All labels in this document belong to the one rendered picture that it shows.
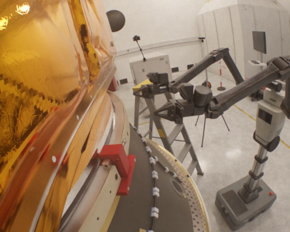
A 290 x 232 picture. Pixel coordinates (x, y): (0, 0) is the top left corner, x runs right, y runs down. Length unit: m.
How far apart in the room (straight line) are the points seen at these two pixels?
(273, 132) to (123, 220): 1.16
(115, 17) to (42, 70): 7.64
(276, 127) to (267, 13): 5.68
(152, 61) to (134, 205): 3.51
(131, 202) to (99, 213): 0.17
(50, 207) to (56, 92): 0.17
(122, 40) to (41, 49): 7.51
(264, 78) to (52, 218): 0.76
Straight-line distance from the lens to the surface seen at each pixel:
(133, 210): 0.46
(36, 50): 0.22
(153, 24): 7.88
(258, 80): 0.71
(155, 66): 3.81
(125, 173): 0.38
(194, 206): 0.84
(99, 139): 0.41
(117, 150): 0.35
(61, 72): 0.27
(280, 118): 1.29
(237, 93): 0.68
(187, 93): 0.61
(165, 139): 1.65
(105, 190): 0.32
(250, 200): 2.00
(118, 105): 0.66
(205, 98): 0.61
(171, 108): 0.60
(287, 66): 0.76
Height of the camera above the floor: 1.94
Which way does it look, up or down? 26 degrees down
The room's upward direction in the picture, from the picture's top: 13 degrees counter-clockwise
